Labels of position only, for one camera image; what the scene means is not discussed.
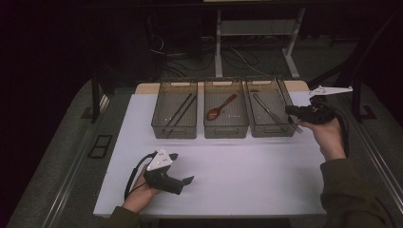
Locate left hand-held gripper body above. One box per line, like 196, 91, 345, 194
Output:
144, 148, 185, 196

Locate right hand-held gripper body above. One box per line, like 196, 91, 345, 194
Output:
297, 85, 354, 125

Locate smoky transparent plastic bin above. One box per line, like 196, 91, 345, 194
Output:
203, 79, 250, 140
245, 78, 301, 139
151, 80, 199, 140

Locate brown wooden spoon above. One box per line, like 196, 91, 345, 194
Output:
205, 93, 238, 122

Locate person's left hand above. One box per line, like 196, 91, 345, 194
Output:
122, 165, 163, 214

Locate person's right hand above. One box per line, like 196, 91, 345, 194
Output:
298, 117, 347, 162

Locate white table mat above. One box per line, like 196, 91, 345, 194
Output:
93, 90, 327, 219

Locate black metal stand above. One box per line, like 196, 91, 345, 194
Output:
332, 9, 378, 123
90, 67, 103, 124

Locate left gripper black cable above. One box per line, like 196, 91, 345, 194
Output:
124, 151, 159, 200

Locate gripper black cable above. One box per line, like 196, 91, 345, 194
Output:
332, 105, 352, 160
124, 151, 159, 200

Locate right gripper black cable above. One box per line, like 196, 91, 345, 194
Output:
332, 105, 352, 160

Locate black floor frame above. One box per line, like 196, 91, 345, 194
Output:
87, 134, 114, 160

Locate white metal table frame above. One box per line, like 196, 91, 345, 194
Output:
215, 8, 307, 80

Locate floor cables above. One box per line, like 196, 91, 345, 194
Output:
148, 34, 270, 79

